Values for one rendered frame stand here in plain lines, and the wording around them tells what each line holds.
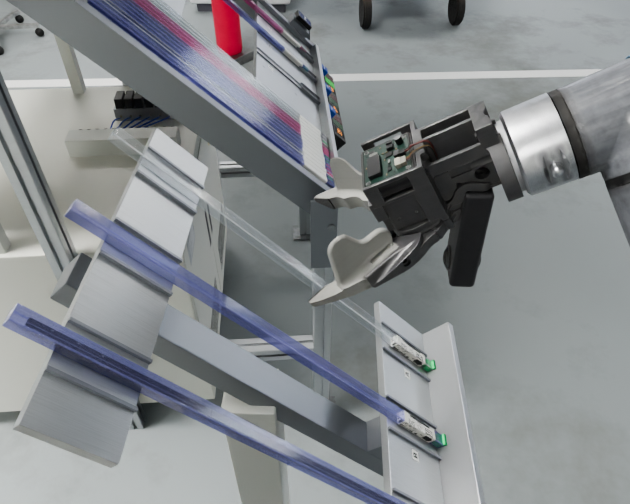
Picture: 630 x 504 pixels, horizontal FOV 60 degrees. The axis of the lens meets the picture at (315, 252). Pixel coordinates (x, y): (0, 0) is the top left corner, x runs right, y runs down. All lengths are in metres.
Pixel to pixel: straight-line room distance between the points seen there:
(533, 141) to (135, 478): 1.31
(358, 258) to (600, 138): 0.21
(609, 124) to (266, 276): 1.54
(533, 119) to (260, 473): 0.52
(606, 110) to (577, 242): 1.77
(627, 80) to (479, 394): 1.29
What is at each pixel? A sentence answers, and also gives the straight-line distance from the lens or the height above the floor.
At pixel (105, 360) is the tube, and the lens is 0.42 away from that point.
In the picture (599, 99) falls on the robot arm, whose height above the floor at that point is 1.17.
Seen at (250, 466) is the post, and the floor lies 0.70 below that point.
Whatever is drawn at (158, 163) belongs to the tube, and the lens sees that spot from 0.56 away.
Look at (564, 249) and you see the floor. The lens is 2.17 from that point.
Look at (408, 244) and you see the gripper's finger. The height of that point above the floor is 1.04.
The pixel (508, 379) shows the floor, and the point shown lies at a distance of 1.72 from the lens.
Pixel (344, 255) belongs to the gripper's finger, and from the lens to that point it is 0.46.
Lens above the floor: 1.36
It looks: 44 degrees down
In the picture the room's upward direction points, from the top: straight up
